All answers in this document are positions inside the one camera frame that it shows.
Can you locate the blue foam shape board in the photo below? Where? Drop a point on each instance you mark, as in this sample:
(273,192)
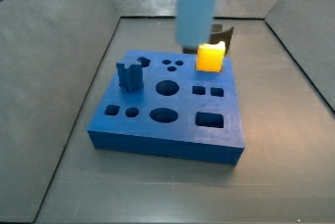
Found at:
(182,115)

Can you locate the dark blue star peg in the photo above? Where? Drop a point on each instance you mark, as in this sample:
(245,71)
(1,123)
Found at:
(130,75)

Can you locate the light blue oval cylinder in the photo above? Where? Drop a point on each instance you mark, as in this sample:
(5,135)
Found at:
(194,15)

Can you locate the yellow notched block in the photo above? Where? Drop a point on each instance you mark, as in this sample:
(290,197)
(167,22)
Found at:
(209,57)

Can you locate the black curved cradle fixture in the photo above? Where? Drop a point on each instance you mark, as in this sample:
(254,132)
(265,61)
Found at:
(219,34)

